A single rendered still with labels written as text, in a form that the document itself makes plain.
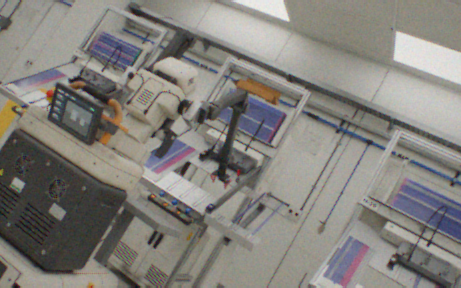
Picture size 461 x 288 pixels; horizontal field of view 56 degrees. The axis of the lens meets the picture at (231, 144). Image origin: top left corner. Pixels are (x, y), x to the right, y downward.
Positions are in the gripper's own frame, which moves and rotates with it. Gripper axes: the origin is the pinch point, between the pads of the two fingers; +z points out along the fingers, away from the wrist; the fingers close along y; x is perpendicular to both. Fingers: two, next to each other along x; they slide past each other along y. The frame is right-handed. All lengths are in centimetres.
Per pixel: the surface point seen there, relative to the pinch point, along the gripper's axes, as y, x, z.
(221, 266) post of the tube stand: -34, 39, 22
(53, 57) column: 332, -113, 62
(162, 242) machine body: 19, 32, 46
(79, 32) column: 318, -143, 31
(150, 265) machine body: 18, 44, 58
